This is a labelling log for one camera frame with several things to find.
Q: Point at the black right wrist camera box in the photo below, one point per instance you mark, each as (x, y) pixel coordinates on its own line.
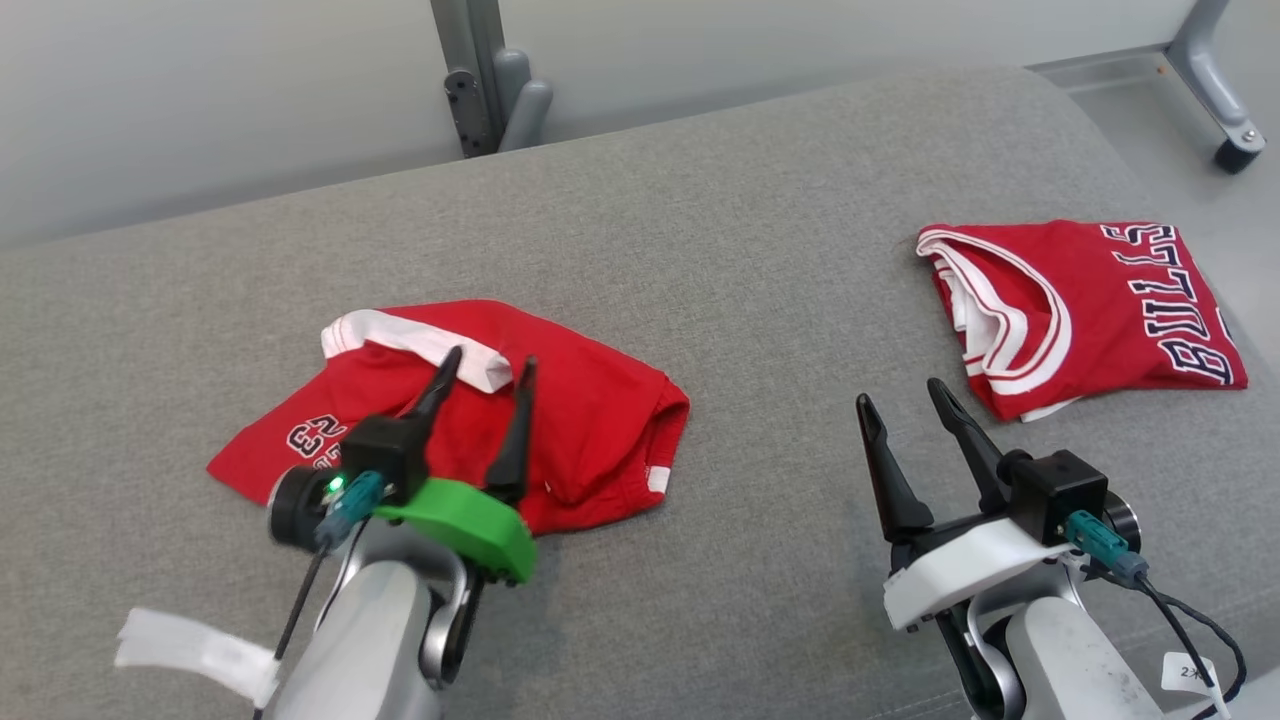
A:
(1055, 495)

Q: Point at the white tape strip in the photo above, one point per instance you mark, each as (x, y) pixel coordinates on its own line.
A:
(190, 645)

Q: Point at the black caster wheel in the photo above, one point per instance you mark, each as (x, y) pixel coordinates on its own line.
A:
(1238, 157)

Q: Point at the small red jersey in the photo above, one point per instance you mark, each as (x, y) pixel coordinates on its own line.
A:
(600, 420)

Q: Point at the grey double metal post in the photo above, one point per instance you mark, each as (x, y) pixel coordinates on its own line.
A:
(480, 70)

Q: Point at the grey metal frame leg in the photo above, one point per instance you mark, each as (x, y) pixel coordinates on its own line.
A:
(1200, 50)

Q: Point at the red Bulls basketball jersey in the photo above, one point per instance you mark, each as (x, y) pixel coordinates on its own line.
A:
(1100, 300)

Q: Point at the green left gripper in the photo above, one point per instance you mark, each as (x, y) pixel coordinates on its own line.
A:
(470, 520)

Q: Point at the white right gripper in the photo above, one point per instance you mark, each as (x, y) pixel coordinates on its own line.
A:
(970, 575)

